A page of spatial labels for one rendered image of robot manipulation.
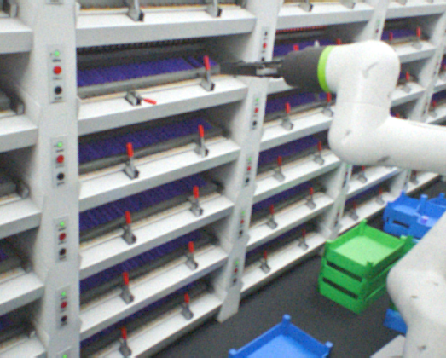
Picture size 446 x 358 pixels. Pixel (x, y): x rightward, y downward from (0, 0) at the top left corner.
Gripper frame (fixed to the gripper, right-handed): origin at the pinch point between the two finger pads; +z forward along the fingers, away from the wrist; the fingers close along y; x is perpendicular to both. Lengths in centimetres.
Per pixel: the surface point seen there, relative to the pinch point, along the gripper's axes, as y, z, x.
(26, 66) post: -39.6, 21.8, 3.8
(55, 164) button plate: -36.0, 22.4, -18.0
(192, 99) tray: 6.4, 20.9, -9.2
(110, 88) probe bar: -16.5, 25.6, -3.6
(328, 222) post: 100, 36, -78
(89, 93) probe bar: -22.5, 25.8, -4.0
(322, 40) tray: 91, 33, 1
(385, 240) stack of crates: 105, 11, -83
